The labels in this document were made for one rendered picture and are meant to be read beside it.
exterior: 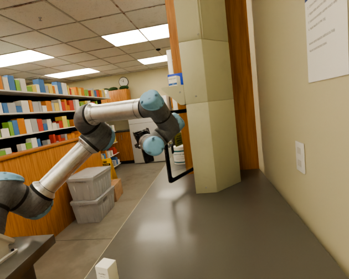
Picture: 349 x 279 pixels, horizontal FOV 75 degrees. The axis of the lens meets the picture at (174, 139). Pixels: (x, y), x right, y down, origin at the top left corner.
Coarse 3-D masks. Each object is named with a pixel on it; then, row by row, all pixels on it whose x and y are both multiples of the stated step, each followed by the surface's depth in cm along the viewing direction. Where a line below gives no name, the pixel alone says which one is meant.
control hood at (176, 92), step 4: (164, 88) 114; (168, 88) 114; (172, 88) 113; (176, 88) 113; (180, 88) 113; (168, 92) 114; (172, 92) 114; (176, 92) 113; (180, 92) 113; (172, 96) 114; (176, 96) 114; (180, 96) 113; (184, 96) 113; (176, 100) 114; (180, 100) 114; (184, 100) 113; (180, 104) 114; (184, 104) 114
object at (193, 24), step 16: (176, 0) 107; (192, 0) 107; (208, 0) 110; (224, 0) 117; (176, 16) 108; (192, 16) 108; (208, 16) 110; (224, 16) 117; (192, 32) 109; (208, 32) 111; (224, 32) 117
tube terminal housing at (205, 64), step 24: (192, 48) 109; (216, 48) 114; (192, 72) 111; (216, 72) 115; (192, 96) 112; (216, 96) 115; (192, 120) 114; (216, 120) 116; (192, 144) 116; (216, 144) 116; (216, 168) 117
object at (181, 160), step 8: (184, 120) 139; (184, 128) 139; (176, 136) 131; (184, 136) 138; (168, 144) 125; (176, 144) 131; (184, 144) 138; (176, 152) 131; (184, 152) 138; (176, 160) 130; (184, 160) 138; (176, 168) 130; (184, 168) 137; (168, 176) 124
